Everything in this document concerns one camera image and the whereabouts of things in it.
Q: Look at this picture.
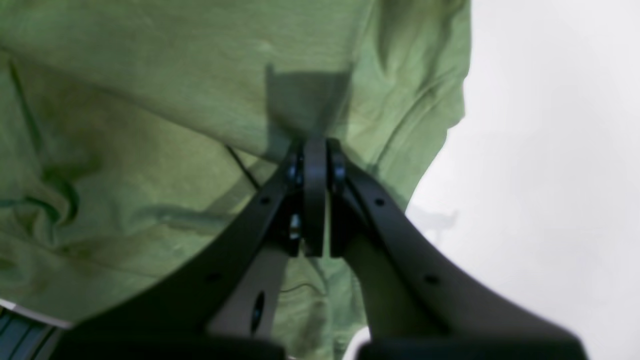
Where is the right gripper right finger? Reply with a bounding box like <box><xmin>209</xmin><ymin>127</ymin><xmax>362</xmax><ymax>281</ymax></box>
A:
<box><xmin>326</xmin><ymin>139</ymin><xmax>587</xmax><ymax>360</ymax></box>

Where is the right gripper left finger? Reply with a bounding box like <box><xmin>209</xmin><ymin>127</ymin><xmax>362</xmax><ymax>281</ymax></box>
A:
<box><xmin>50</xmin><ymin>141</ymin><xmax>303</xmax><ymax>360</ymax></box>

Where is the green t-shirt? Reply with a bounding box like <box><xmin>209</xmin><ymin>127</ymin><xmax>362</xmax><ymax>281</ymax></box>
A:
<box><xmin>0</xmin><ymin>0</ymin><xmax>472</xmax><ymax>360</ymax></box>

